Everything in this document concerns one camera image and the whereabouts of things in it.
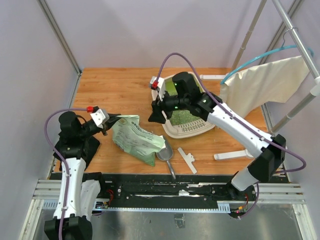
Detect cream fabric bag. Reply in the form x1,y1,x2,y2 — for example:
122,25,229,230
220,56,310,118

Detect metal litter scoop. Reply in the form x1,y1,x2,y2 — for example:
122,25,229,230
156,135,177,180

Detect white metal drying rack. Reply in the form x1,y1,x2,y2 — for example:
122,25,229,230
199,0,320,161

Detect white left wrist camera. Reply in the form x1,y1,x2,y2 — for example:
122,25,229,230
90,108,110,129

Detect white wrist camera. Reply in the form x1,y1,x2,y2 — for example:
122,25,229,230
148,76,166,102
90,108,110,129

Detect teal clothes hanger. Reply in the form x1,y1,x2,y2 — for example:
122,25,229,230
219,31,315,87

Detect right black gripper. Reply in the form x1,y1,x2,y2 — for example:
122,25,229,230
147,88,189,124

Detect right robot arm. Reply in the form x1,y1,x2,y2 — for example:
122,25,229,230
148,71,286,200

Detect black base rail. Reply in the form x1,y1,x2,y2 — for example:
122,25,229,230
49,172,288,213

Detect beige green litter box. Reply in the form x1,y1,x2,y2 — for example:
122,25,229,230
162,75,215,139

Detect white plastic bag clip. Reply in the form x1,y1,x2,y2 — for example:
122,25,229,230
177,147,197,174

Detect green cat litter bag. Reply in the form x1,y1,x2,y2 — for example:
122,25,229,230
111,115,165,167

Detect black cloth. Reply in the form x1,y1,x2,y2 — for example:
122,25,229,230
54,120,101,170

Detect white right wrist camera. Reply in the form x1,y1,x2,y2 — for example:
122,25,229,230
148,76,166,102

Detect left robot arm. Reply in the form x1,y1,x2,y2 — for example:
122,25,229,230
44,106,120,240

